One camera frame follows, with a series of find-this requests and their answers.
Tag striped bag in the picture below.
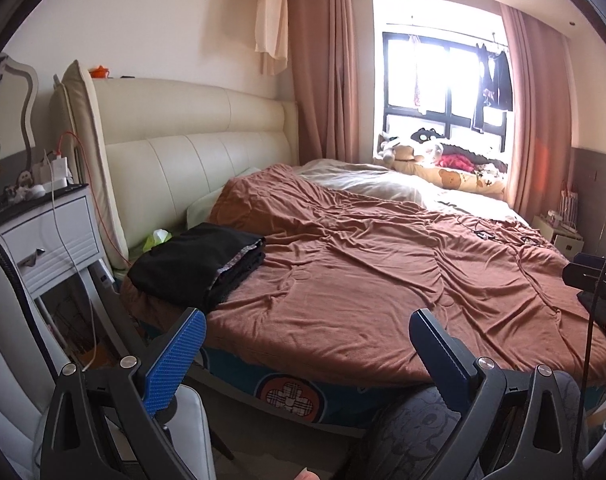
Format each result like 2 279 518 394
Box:
558 182 580 226

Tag white drawer nightstand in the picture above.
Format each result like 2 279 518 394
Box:
0 182 148 361

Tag cream leaning cushion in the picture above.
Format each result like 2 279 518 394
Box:
50 60 131 271

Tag red cloth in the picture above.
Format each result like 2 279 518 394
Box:
435 154 476 173

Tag grey white plush toy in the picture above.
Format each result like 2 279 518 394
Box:
418 140 446 163

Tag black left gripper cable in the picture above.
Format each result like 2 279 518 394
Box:
0 217 58 376

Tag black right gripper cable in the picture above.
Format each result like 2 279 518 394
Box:
576 225 606 480

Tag window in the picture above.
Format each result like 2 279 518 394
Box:
372 0 514 161

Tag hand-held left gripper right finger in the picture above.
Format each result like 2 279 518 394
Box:
409 308 584 480

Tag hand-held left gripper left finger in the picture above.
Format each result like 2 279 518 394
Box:
40 306 207 480

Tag black hanging clothes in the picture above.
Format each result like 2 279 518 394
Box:
470 45 514 133

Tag person's grey printed trouser leg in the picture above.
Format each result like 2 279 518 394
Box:
363 370 584 480

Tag white leather chair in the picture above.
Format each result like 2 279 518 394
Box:
0 247 219 480

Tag pink curtain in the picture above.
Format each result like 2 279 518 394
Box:
288 0 379 166
498 2 576 218

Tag plush toys on windowsill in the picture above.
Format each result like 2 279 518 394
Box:
413 160 509 201

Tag brown blanket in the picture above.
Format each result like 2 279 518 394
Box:
120 162 606 386

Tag green tissue pack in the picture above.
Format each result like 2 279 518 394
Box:
142 230 174 253

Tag cream padded headboard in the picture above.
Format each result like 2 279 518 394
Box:
90 77 299 261

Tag small white nightstand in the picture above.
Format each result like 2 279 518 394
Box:
533 212 584 261

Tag cream duvet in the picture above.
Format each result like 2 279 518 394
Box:
295 157 526 223

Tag pale hanging clothes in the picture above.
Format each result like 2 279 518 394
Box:
405 35 434 116

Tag black pants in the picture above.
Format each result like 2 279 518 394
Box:
128 223 267 311

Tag beige plush toy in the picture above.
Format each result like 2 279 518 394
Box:
375 132 424 166

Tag white charger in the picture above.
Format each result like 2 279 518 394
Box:
35 152 76 186

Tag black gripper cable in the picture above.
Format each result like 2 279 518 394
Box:
0 217 58 376
576 225 606 480

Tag cream hanging cloth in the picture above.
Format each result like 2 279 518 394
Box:
254 0 290 76

